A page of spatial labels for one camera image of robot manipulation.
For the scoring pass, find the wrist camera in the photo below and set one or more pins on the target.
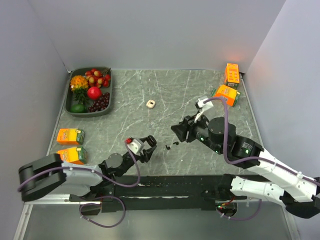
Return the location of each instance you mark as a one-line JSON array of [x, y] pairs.
[[203, 104], [135, 145]]

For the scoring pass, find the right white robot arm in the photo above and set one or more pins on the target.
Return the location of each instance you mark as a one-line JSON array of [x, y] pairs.
[[297, 193]]

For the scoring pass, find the orange pineapple toy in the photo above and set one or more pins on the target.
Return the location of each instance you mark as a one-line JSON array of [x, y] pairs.
[[79, 86]]

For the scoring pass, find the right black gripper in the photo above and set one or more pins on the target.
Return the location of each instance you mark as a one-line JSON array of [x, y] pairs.
[[180, 129]]

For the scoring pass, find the orange juice box far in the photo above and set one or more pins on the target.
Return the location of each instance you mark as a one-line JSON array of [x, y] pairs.
[[232, 75]]

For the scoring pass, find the orange juice box tilted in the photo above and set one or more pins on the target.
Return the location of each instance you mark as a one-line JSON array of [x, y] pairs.
[[229, 94]]

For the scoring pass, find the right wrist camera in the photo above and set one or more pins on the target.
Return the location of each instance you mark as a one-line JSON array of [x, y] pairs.
[[203, 104]]

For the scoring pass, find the beige earbud charging case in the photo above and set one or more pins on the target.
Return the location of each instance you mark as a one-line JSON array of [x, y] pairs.
[[150, 104]]

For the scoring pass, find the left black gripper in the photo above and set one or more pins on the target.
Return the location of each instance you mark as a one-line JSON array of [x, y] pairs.
[[147, 154]]

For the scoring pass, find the grey fruit tray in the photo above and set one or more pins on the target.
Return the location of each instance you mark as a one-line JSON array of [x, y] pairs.
[[69, 99]]

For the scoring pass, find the black earbud charging case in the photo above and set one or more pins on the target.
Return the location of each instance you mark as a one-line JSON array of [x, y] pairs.
[[151, 141]]

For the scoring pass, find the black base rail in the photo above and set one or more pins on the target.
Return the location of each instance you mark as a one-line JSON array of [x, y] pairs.
[[163, 192]]

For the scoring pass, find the red apple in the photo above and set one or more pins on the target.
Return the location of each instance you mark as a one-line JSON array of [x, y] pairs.
[[94, 93]]

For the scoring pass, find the dark grape bunch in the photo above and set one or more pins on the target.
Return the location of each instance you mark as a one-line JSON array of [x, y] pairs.
[[101, 103]]

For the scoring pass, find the orange juice box left lower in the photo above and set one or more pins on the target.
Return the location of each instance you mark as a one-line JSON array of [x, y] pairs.
[[75, 155]]

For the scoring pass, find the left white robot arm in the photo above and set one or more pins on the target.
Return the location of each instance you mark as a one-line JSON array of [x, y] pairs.
[[52, 175]]

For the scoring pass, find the green avocado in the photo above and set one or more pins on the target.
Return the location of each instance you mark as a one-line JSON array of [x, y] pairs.
[[78, 108]]

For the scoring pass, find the red lychee bunch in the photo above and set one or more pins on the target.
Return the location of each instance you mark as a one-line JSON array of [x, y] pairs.
[[98, 78]]

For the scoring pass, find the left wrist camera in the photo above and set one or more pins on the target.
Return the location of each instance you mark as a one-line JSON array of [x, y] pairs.
[[135, 145]]

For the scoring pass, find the orange juice box left upper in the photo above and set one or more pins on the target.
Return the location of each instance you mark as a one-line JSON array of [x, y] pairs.
[[70, 136]]

